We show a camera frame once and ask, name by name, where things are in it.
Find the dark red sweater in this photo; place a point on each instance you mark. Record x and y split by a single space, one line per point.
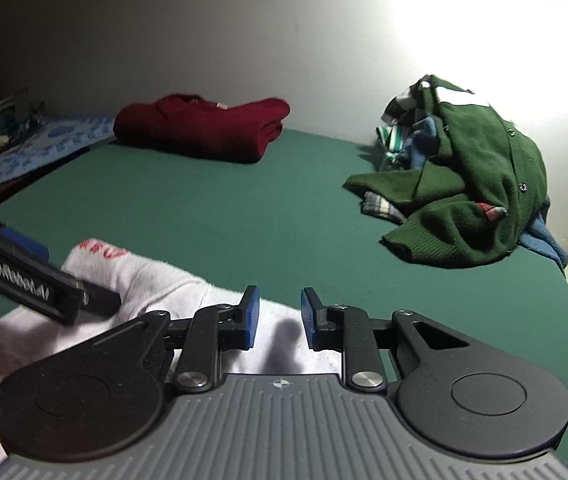
199 127

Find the white polo shirt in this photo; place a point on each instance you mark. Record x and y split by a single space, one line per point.
154 280

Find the red plaid garment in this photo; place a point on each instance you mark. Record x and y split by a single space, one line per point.
490 211

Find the blue patterned cloth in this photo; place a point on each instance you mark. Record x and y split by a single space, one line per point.
49 145

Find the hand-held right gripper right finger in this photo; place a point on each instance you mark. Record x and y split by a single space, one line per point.
309 317

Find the bright green white striped garment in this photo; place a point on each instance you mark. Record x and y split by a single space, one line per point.
389 142

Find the light blue knit garment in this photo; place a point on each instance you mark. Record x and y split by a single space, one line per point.
421 142

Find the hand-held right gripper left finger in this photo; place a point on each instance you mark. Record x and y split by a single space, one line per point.
251 317

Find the blue fabric garment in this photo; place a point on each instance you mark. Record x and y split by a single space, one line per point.
544 240

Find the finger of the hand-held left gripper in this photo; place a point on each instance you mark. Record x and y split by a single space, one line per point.
101 302
24 245

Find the grey plaid garment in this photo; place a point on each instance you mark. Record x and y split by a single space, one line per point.
381 207

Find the dark green white striped shirt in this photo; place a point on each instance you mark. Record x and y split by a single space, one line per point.
401 102

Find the pile of green clothes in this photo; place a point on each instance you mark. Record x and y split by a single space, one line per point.
479 160

